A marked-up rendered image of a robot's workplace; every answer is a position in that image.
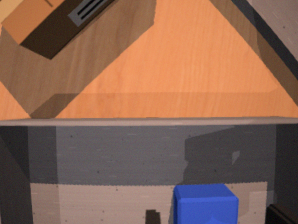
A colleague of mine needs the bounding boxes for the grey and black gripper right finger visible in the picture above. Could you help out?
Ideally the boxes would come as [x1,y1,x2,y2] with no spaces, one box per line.
[265,203,298,224]

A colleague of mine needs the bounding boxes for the brown cardboard box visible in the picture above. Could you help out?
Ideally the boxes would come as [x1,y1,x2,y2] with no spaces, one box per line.
[0,0,115,60]

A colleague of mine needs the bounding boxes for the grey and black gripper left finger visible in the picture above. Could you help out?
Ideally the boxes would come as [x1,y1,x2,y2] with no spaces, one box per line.
[145,210,161,224]

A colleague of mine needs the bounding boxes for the blue block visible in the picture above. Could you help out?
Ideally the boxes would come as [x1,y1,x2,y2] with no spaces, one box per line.
[173,184,239,224]

